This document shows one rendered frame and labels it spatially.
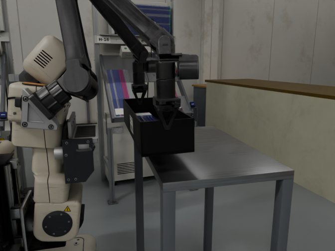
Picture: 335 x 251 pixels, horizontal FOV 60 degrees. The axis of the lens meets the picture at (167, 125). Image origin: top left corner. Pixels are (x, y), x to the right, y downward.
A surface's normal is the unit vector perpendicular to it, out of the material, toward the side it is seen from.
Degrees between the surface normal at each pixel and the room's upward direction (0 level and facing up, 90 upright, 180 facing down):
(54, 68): 90
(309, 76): 90
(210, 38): 90
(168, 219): 90
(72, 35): 69
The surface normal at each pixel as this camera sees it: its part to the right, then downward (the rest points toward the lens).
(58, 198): 0.24, 0.21
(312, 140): -0.94, 0.07
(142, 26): -0.18, -0.21
